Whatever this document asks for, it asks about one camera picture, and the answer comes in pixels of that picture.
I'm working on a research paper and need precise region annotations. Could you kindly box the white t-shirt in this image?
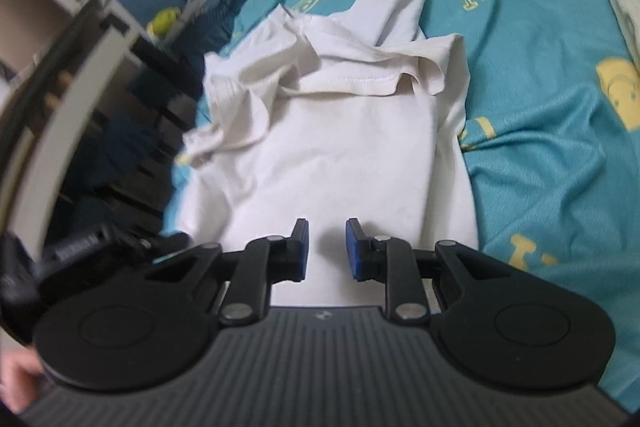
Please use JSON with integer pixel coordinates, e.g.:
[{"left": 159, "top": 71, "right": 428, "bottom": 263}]
[{"left": 175, "top": 0, "right": 481, "bottom": 308}]

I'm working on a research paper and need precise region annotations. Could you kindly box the person's left hand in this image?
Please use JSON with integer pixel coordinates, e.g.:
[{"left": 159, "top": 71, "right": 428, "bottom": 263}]
[{"left": 0, "top": 349, "right": 46, "bottom": 410}]

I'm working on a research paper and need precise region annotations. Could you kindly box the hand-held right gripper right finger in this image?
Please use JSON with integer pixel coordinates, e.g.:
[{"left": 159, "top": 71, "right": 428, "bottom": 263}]
[{"left": 346, "top": 217, "right": 511, "bottom": 323}]

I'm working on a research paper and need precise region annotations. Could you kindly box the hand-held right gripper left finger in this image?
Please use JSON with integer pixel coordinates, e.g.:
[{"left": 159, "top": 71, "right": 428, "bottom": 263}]
[{"left": 145, "top": 218, "right": 311, "bottom": 327}]

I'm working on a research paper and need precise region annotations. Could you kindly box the wooden table with white edge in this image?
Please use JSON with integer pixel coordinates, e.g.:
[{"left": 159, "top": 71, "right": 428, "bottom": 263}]
[{"left": 0, "top": 0, "right": 201, "bottom": 258}]

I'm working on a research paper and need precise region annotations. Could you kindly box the green plush toy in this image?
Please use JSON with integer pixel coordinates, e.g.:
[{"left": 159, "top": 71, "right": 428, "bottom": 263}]
[{"left": 149, "top": 7, "right": 182, "bottom": 36}]

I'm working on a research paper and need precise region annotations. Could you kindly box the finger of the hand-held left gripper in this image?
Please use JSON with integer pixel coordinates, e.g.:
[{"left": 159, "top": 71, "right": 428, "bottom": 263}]
[{"left": 120, "top": 232, "right": 192, "bottom": 265}]

